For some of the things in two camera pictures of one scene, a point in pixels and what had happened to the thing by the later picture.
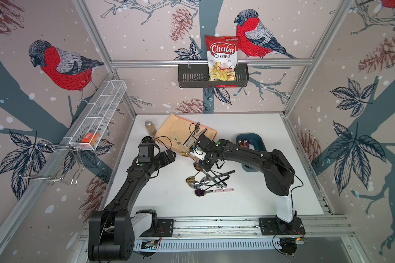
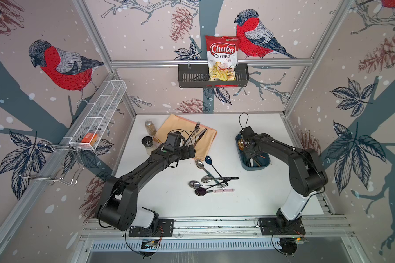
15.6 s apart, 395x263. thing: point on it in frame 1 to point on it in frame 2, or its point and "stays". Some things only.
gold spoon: (190, 179) to (241, 144)
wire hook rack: (57, 163) stays
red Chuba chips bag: (222, 53) stays
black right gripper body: (206, 163) to (248, 154)
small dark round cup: (147, 139) stays
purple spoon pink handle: (199, 192) stays
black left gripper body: (161, 160) to (181, 153)
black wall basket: (197, 75) stays
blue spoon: (198, 167) to (208, 160)
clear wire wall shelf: (90, 129) stays
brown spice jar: (150, 127) stays
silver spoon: (196, 184) stays
